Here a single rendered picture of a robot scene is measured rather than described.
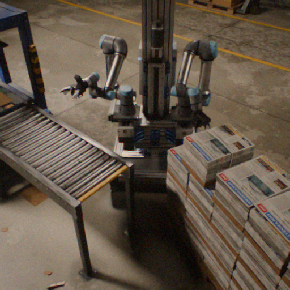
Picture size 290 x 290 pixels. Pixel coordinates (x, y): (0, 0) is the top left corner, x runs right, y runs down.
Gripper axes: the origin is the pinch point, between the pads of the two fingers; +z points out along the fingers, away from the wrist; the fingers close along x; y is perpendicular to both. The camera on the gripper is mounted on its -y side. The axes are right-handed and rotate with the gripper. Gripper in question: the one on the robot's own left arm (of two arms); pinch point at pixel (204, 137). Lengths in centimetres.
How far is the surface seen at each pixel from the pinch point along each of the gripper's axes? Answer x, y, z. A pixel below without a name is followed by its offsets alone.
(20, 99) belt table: 104, 135, -55
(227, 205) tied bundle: 18, -42, 33
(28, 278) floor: 139, 62, 79
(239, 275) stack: 18, -40, 80
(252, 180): 5, -51, 20
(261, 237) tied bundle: 18, -68, 43
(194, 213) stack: 19, 1, 51
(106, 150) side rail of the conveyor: 59, 43, -3
